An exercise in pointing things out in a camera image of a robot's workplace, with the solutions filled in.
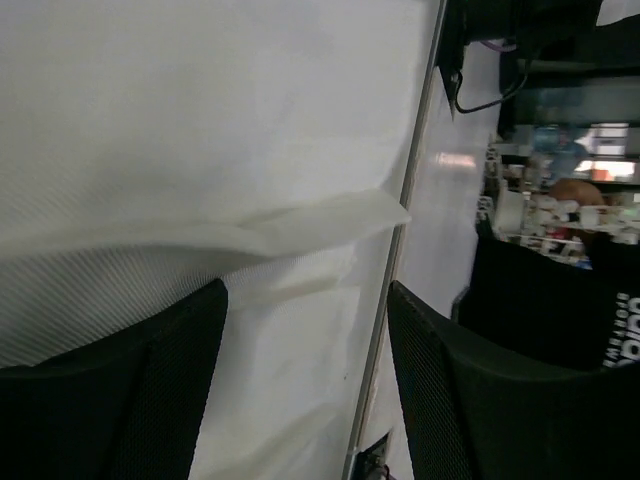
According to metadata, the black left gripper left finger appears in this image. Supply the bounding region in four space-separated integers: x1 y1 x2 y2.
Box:
1 279 229 479

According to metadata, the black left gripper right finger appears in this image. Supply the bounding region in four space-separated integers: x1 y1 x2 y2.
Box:
387 282 639 479

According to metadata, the white pleated skirt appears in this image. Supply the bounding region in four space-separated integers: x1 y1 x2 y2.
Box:
1 1 437 479

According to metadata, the black bag with white lettering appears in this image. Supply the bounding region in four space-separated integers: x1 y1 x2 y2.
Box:
458 233 639 371

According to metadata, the cluttered background shelf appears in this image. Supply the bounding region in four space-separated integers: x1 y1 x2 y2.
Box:
476 123 639 269

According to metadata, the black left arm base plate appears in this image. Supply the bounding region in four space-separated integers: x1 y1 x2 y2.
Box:
350 432 393 480

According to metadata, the grey metal table rail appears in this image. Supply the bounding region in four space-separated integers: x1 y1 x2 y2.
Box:
341 0 448 479

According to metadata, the black cable at base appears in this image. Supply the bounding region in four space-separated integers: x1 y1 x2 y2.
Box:
447 44 534 119

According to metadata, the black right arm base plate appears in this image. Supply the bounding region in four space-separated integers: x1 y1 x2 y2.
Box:
436 1 639 129

